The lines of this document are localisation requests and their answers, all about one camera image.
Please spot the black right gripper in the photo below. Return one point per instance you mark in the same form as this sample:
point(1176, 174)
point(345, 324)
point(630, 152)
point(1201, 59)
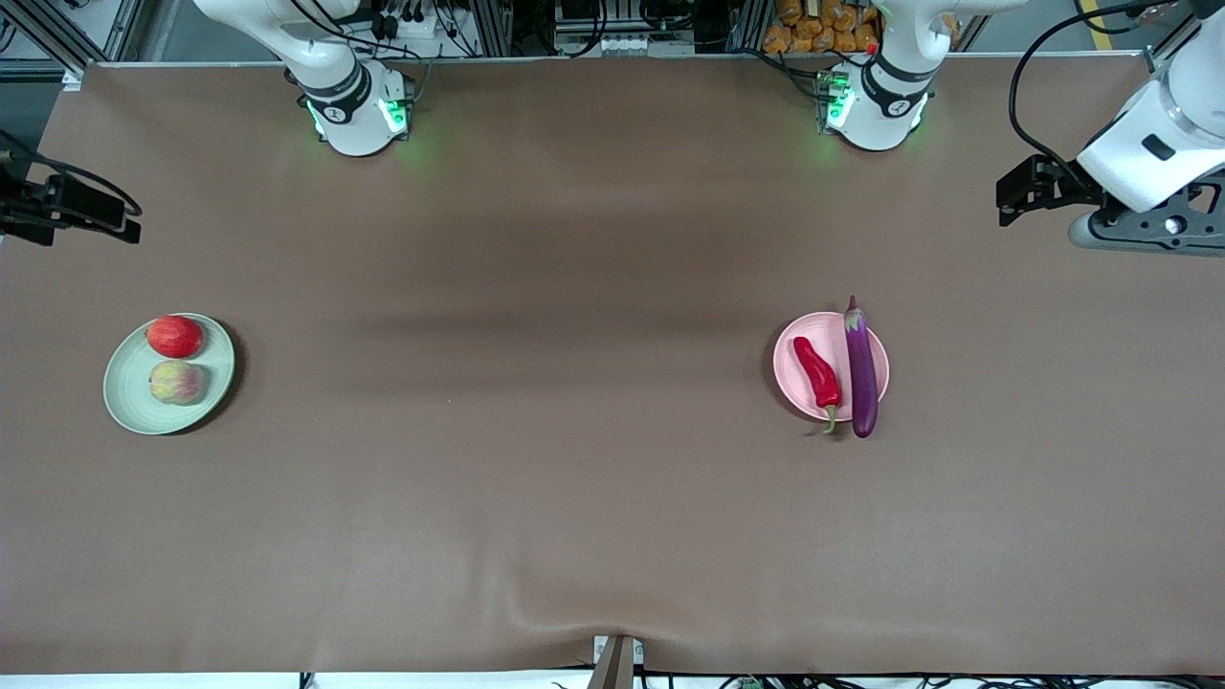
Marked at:
point(29, 212)

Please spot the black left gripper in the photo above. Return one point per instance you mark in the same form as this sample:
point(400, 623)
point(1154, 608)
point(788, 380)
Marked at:
point(1064, 184)

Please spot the red apple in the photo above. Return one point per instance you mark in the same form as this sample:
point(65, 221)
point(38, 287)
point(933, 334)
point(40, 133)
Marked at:
point(174, 337)

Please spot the yellow-green peach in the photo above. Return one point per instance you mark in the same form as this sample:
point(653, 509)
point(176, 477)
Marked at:
point(177, 383)

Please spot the purple eggplant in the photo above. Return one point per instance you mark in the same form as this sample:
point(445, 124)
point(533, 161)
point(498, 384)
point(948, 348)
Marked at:
point(861, 383)

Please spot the red chili pepper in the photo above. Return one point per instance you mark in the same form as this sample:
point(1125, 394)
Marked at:
point(818, 373)

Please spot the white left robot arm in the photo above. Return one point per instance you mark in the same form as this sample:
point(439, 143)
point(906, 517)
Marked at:
point(880, 115)

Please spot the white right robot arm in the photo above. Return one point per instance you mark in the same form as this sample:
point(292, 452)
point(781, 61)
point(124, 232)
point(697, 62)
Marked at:
point(359, 134)

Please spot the pale green round plate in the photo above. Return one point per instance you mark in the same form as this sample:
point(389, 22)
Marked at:
point(129, 402)

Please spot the pink round plate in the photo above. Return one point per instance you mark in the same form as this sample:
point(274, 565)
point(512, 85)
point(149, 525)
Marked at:
point(828, 330)

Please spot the pile of orange toy fruit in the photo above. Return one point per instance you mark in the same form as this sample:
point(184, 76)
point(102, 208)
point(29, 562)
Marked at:
point(794, 38)

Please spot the white power strip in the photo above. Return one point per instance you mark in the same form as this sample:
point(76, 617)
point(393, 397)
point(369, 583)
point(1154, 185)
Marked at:
point(402, 19)

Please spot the white connector block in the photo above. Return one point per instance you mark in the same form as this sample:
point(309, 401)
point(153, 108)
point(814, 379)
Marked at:
point(632, 44)

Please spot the brown table mat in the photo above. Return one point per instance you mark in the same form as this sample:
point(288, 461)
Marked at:
point(383, 574)

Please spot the aluminium frame post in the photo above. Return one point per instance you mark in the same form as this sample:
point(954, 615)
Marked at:
point(1163, 59)
point(72, 75)

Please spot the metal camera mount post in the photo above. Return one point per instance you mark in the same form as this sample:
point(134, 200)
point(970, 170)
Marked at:
point(617, 665)

